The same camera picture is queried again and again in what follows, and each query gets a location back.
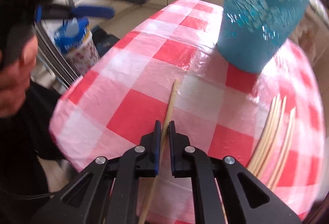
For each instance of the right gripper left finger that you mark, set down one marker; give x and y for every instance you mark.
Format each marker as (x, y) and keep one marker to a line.
(106, 190)

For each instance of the person left hand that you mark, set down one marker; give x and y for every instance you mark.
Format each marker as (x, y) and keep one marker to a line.
(15, 79)

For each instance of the teal perforated plastic basket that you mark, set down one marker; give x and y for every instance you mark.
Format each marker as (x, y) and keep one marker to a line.
(252, 31)

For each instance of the red white checkered tablecloth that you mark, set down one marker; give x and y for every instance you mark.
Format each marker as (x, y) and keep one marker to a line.
(220, 108)

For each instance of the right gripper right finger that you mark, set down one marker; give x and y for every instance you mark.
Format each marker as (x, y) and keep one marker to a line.
(224, 191)

